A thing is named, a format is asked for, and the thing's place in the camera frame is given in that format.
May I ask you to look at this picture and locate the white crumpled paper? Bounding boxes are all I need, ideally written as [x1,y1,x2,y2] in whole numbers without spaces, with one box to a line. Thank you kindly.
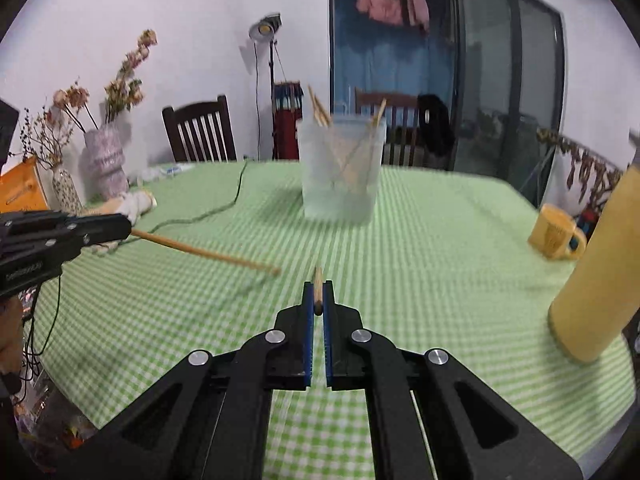
[135,162,193,183]

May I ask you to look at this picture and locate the black cable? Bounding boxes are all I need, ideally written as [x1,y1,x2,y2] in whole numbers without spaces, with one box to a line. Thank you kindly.
[25,159,249,386]

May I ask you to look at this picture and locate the dried brown twigs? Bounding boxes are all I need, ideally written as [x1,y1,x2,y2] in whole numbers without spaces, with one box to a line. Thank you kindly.
[20,105,66,171]

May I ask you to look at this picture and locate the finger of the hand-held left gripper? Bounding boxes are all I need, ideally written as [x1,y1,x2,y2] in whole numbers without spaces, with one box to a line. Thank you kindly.
[0,232,128,273]
[0,211,132,243]

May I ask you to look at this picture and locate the white work glove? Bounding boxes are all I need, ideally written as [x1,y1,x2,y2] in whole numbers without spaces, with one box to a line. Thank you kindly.
[120,189,158,220]
[82,199,126,220]

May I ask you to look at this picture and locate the dark wooden chair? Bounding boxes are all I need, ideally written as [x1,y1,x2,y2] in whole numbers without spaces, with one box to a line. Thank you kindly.
[162,95,238,163]
[354,87,426,167]

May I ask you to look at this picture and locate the red and blue canister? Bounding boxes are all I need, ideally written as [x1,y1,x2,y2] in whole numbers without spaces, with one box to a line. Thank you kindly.
[272,81,304,161]

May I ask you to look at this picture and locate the black cloth with white label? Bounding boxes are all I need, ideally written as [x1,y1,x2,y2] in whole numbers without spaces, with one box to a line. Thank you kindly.
[417,94,456,157]

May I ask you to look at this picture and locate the green checkered tablecloth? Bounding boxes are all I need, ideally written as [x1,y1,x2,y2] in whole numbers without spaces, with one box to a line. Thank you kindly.
[22,160,636,480]

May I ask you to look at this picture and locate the studio lamp on stand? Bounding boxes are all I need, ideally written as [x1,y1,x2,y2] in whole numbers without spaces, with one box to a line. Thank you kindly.
[249,12,283,161]

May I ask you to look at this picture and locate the dried plant garland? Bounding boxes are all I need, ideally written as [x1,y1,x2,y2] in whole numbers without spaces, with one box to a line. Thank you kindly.
[536,127,631,206]

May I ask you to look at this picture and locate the person's left hand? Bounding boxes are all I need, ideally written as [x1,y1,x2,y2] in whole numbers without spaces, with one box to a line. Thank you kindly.
[0,300,26,376]

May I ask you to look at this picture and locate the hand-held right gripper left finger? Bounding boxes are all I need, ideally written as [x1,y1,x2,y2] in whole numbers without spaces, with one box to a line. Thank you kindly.
[55,281,317,480]

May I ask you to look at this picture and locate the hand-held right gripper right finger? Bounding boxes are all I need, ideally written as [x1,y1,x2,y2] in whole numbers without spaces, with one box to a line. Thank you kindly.
[322,280,583,480]

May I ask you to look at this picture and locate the yellow bear mug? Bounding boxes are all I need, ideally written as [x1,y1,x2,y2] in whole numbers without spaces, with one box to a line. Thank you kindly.
[527,203,588,261]

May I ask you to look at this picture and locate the clear plastic container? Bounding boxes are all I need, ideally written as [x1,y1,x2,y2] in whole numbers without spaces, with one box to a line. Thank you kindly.
[297,114,387,223]

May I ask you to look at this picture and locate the pink mottled vase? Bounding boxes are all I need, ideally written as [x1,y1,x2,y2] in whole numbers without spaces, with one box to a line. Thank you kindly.
[82,127,130,200]

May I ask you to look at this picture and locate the small dotted vase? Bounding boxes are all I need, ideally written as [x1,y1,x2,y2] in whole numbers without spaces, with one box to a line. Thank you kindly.
[51,167,83,215]

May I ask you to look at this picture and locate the tall yellow cylinder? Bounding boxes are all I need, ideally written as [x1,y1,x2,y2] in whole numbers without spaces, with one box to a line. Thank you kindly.
[547,130,640,365]

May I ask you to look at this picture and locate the orange box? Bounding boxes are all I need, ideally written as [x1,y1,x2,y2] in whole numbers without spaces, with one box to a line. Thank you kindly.
[0,156,52,213]

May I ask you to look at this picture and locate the dried flower bouquet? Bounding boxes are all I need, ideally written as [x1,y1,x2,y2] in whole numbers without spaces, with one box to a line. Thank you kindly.
[52,29,158,133]

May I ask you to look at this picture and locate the sliding glass door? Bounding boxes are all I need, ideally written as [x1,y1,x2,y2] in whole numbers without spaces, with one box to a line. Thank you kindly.
[329,0,568,196]

